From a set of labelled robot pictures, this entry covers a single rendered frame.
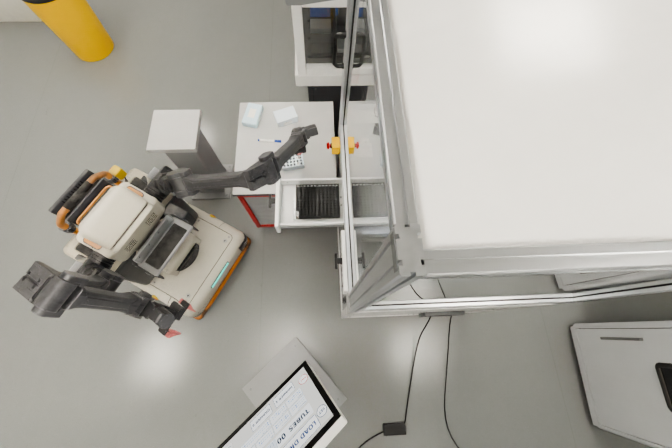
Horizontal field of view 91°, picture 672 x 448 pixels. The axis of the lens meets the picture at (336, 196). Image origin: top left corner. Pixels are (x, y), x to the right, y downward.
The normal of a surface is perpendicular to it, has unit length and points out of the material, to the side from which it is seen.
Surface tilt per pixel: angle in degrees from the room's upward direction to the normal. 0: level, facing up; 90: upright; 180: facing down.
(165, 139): 0
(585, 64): 0
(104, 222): 43
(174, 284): 0
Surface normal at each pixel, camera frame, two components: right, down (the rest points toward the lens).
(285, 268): 0.04, -0.37
